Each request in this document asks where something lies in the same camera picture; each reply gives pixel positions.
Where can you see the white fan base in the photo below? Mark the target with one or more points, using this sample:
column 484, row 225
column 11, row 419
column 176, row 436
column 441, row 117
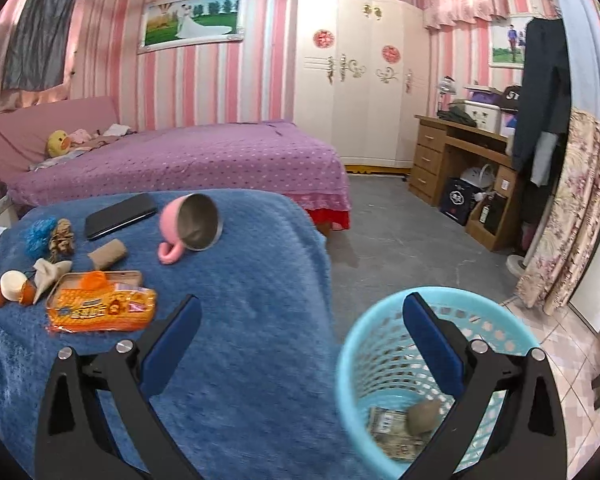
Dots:
column 516, row 267

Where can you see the bed with purple dotted cover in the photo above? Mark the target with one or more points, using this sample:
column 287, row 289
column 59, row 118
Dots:
column 205, row 160

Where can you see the grey curtain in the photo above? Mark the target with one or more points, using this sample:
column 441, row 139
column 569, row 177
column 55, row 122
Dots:
column 40, row 30

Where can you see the brown paper roll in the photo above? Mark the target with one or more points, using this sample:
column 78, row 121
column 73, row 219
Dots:
column 107, row 255

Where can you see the white wardrobe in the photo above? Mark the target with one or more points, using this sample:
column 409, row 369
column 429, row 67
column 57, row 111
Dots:
column 360, row 110

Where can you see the white panel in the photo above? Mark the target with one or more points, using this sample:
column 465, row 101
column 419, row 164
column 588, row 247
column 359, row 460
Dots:
column 597, row 285

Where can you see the dark clothes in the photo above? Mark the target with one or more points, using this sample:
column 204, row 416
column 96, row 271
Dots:
column 455, row 115

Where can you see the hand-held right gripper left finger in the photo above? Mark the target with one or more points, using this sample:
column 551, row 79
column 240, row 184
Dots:
column 172, row 345

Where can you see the small framed couple picture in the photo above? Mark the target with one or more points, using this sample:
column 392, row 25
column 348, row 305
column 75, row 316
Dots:
column 505, row 42

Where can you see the wooden desk with drawers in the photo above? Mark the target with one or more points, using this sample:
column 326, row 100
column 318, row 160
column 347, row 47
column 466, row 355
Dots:
column 430, row 160

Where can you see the white and brown bottle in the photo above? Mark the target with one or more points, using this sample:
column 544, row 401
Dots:
column 12, row 285

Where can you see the brown crumpled cloth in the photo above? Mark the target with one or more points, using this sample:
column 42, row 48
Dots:
column 61, row 242

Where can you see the white clothes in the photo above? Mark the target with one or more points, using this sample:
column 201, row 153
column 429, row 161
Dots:
column 116, row 131

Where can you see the desk lamp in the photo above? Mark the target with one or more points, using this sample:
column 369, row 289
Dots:
column 446, row 90

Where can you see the orange snack packet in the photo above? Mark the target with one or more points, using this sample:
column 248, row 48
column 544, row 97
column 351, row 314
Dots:
column 100, row 310

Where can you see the blue crumpled plastic wrapper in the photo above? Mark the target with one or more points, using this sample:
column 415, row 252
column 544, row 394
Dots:
column 39, row 237

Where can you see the pink plush toy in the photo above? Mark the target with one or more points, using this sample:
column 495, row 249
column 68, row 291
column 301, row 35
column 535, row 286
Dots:
column 80, row 136

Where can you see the white storage box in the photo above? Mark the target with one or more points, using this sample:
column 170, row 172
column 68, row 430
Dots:
column 482, row 112

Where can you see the purple bag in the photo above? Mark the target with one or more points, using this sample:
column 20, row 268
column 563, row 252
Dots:
column 482, row 92

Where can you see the pink steel-lined cup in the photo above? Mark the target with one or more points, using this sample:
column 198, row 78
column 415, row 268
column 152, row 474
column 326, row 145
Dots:
column 170, row 220

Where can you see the light blue plastic wastebasket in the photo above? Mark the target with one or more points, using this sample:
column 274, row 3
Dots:
column 360, row 360

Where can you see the dark blue shopping bag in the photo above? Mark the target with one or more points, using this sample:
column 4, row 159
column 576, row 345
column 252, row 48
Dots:
column 457, row 200

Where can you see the yellow duck plush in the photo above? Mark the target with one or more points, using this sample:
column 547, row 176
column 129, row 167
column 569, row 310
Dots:
column 57, row 144

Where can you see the floral curtain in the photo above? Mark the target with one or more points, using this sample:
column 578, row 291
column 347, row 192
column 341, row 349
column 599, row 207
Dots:
column 570, row 200

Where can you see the blue fleece blanket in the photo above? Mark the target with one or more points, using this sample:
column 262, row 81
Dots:
column 260, row 285

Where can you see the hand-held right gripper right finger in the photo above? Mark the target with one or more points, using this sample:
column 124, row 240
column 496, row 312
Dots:
column 432, row 345

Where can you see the black paper bag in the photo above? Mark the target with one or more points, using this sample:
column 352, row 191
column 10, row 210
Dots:
column 492, row 215

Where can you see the framed wedding picture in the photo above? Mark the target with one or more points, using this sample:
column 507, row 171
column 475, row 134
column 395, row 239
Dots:
column 192, row 20

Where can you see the white face mask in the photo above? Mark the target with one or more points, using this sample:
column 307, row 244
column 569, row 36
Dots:
column 47, row 275

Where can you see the printed paper packet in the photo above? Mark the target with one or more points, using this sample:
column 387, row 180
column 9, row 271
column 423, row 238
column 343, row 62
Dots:
column 387, row 422

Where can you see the dark hanging jacket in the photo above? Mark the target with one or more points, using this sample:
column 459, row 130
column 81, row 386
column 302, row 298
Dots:
column 545, row 90

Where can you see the red paper cutout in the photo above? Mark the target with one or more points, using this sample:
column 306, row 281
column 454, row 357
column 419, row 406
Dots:
column 390, row 53
column 324, row 39

